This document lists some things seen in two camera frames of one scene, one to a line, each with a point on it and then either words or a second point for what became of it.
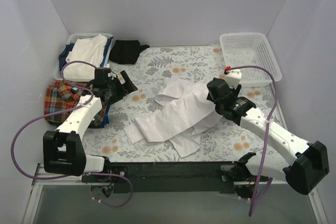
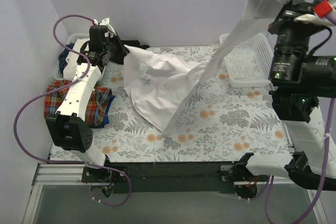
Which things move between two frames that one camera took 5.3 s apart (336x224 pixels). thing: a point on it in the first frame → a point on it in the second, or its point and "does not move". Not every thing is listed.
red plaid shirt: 61,96 does not move
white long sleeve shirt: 186,108 → 159,87
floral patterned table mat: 223,141 does not move
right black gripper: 213,92 → 284,14
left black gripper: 121,85 → 115,48
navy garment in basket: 62,56 does not move
